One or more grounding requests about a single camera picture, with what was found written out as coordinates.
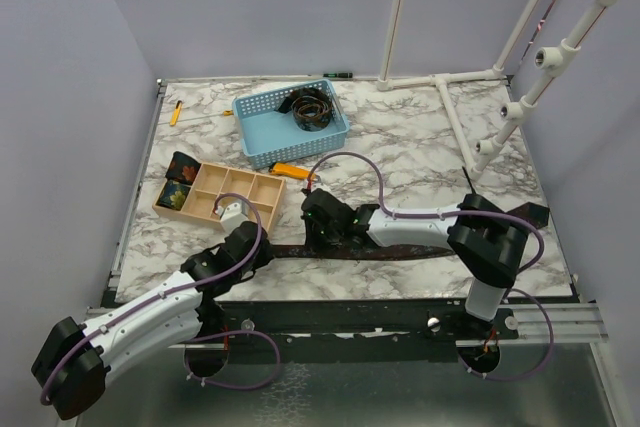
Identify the rolled dark red-leaf tie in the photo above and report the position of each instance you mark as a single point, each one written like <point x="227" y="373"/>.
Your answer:
<point x="182" y="168"/>

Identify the rolled blue yellow-leaf tie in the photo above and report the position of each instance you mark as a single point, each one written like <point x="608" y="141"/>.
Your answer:
<point x="173" y="195"/>

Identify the small yellow utility knife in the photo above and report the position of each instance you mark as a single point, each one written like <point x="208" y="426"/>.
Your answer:
<point x="176" y="113"/>

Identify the white PVC pipe frame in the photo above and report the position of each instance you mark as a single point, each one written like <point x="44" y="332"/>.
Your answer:
<point x="475" y="161"/>

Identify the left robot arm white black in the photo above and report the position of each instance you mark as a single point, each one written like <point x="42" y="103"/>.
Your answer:
<point x="77" y="361"/>

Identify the brown blue floral tie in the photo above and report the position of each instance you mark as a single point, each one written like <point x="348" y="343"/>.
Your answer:
<point x="536" y="214"/>

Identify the green black marker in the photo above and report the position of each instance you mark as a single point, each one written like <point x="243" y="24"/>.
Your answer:
<point x="338" y="75"/>

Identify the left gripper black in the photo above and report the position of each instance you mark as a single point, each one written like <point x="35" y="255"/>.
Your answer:
<point x="264" y="259"/>

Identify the black mounting rail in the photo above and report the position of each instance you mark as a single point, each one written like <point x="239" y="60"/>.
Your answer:
<point x="346" y="331"/>

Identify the blue perforated plastic basket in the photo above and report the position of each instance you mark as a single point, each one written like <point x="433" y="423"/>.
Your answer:
<point x="269" y="137"/>

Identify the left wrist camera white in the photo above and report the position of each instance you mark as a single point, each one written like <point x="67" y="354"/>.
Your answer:
<point x="232" y="215"/>

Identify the rolled black orange tie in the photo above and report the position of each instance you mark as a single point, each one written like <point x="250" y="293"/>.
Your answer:
<point x="310" y="107"/>

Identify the orange handle screwdriver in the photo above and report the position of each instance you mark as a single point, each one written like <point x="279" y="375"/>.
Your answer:
<point x="468" y="179"/>

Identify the wooden compartment tray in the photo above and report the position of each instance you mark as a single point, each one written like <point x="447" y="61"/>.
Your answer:
<point x="218" y="185"/>

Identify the orange utility knife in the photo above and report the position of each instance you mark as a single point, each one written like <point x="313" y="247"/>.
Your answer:
<point x="293" y="172"/>

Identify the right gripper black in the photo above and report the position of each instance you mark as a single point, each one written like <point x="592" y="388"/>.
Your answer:
<point x="310" y="238"/>

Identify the white PVC pipe rack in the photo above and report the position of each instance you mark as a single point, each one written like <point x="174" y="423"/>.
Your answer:
<point x="552" y="62"/>

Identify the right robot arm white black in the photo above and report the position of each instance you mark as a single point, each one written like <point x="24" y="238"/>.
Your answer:
<point x="489" y="242"/>

